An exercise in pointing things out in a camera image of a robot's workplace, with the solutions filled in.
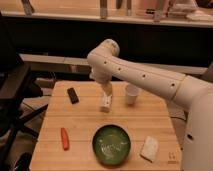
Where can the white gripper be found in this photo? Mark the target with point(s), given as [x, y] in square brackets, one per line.
[102, 78]

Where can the black eraser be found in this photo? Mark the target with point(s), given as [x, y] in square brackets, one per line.
[72, 95]

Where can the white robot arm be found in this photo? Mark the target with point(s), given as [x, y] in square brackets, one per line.
[192, 94]

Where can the white bottle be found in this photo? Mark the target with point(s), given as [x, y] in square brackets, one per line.
[106, 102]

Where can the white paper cup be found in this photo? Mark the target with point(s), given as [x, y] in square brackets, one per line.
[131, 94]

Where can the green bowl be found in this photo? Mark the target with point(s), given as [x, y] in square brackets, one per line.
[111, 145]

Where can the orange carrot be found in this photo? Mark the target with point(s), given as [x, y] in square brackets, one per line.
[64, 139]

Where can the black office chair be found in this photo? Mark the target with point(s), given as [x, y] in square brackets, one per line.
[16, 84]

